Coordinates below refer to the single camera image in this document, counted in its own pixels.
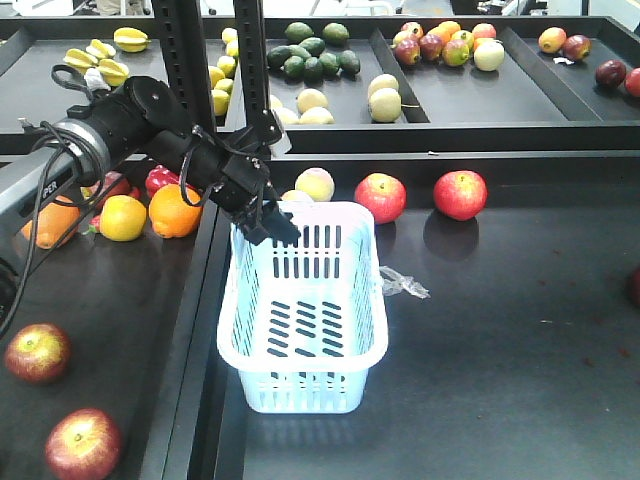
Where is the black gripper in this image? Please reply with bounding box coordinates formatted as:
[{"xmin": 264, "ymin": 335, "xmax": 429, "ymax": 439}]
[{"xmin": 210, "ymin": 155, "xmax": 300, "ymax": 245}]

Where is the light blue plastic basket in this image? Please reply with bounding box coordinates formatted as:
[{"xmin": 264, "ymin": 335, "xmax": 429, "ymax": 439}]
[{"xmin": 217, "ymin": 202, "xmax": 388, "ymax": 414}]

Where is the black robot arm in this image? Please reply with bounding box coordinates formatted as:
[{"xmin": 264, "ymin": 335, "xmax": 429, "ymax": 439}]
[{"xmin": 1, "ymin": 76, "xmax": 300, "ymax": 330}]

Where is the red apple behind basket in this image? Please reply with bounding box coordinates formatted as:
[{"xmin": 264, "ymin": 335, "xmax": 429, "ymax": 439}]
[{"xmin": 354, "ymin": 173, "xmax": 407, "ymax": 224}]

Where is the peach coloured fruit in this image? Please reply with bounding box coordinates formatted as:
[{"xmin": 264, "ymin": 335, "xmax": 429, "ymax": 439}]
[{"xmin": 294, "ymin": 167, "xmax": 335, "ymax": 202}]

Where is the round orange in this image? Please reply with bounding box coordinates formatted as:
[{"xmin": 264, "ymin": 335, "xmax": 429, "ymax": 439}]
[{"xmin": 148, "ymin": 184, "xmax": 202, "ymax": 239}]

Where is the red bell pepper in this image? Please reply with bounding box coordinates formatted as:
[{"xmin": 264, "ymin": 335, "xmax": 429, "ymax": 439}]
[{"xmin": 145, "ymin": 165, "xmax": 180, "ymax": 198}]

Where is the yellow lemon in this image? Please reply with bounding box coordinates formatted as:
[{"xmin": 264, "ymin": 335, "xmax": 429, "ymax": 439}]
[{"xmin": 211, "ymin": 89, "xmax": 231, "ymax": 117}]

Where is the crumpled clear plastic wrap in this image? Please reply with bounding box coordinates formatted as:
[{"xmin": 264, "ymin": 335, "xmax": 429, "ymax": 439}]
[{"xmin": 379, "ymin": 266, "xmax": 431, "ymax": 299}]

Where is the yellow apple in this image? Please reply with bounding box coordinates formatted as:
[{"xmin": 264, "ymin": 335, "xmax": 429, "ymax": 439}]
[{"xmin": 99, "ymin": 195, "xmax": 147, "ymax": 242}]

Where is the pale yellow pear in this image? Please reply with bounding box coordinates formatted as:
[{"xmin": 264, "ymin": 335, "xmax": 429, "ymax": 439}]
[{"xmin": 368, "ymin": 87, "xmax": 402, "ymax": 123}]

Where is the large red apple right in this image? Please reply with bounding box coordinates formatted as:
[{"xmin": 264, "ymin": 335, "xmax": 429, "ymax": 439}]
[{"xmin": 433, "ymin": 170, "xmax": 488, "ymax": 221}]

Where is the green avocado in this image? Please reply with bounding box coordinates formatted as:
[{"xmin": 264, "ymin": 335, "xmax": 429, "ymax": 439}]
[{"xmin": 284, "ymin": 21, "xmax": 314, "ymax": 44}]

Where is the orange with nub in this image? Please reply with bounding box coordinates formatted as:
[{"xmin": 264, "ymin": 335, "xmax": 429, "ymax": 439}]
[{"xmin": 35, "ymin": 195, "xmax": 81, "ymax": 250}]

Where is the white garlic bulb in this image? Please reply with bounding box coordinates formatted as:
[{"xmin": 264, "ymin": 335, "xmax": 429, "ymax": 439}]
[{"xmin": 83, "ymin": 67, "xmax": 111, "ymax": 92}]

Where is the black cable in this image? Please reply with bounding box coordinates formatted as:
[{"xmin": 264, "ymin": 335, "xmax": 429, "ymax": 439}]
[{"xmin": 0, "ymin": 119, "xmax": 109, "ymax": 341}]

